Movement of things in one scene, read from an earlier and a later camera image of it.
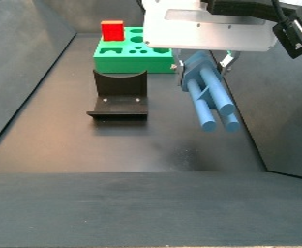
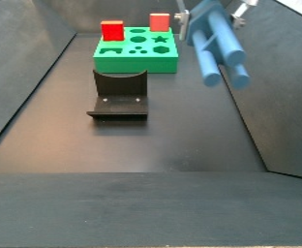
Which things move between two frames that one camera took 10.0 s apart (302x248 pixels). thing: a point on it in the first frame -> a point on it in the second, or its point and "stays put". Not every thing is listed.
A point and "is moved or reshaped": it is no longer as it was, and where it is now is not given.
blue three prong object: (202, 80) is moved or reshaped
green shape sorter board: (130, 56) stays put
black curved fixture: (121, 99) stays put
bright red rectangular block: (111, 30) stays put
